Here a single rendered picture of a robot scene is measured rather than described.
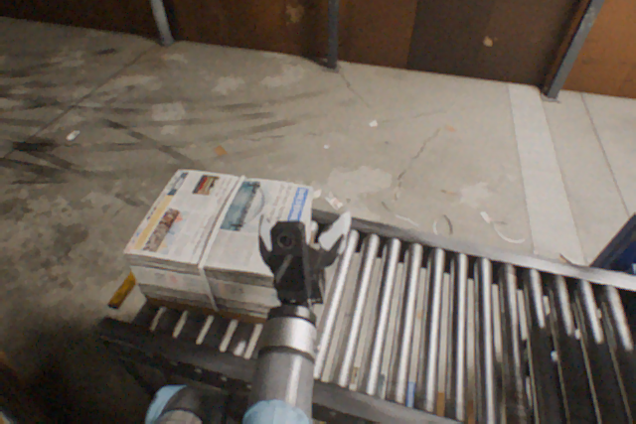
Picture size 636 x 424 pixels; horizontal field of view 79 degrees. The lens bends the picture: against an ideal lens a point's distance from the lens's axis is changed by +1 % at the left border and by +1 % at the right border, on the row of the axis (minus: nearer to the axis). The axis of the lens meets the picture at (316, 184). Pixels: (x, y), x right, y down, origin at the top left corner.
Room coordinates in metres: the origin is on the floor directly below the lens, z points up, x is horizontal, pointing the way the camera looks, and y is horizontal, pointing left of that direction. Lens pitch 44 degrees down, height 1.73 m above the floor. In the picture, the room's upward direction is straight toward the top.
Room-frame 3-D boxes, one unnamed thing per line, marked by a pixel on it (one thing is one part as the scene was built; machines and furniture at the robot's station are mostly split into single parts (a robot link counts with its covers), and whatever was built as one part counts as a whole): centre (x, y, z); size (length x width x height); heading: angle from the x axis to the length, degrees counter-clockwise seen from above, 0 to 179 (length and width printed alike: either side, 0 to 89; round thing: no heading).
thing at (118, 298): (0.70, 0.47, 0.81); 0.43 x 0.03 x 0.02; 164
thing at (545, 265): (0.75, -0.24, 0.74); 1.34 x 0.05 x 0.12; 74
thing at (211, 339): (0.62, 0.20, 0.77); 0.47 x 0.05 x 0.05; 164
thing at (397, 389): (0.49, -0.23, 0.77); 0.47 x 0.05 x 0.05; 164
